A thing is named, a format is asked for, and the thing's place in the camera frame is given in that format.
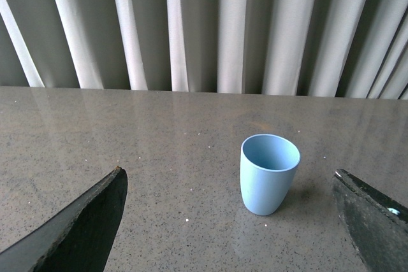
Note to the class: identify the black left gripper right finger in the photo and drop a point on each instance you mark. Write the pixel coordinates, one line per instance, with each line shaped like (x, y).
(376, 223)

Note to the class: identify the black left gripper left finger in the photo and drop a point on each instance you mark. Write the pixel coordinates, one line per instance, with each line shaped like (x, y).
(80, 237)

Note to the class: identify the blue plastic cup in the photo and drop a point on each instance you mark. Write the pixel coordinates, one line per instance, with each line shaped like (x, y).
(268, 164)

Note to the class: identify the grey pleated curtain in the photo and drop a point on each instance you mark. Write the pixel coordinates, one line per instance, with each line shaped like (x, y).
(323, 48)

